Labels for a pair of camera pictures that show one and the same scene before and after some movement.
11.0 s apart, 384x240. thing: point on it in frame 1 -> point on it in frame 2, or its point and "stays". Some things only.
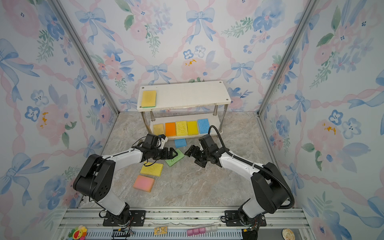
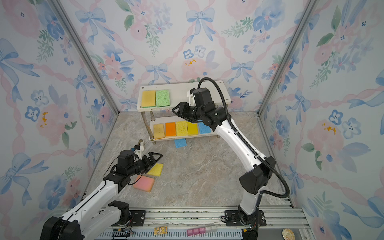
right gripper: x=197 y=150 -> x=183 y=109
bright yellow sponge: x=192 y=127 stays
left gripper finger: x=168 y=155 -> x=146 y=163
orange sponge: x=170 y=129 stays
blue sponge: x=203 y=125 stays
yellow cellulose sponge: x=181 y=128 stays
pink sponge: x=143 y=183 stays
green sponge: x=180 y=155 -> x=163 y=98
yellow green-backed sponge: x=149 y=98 stays
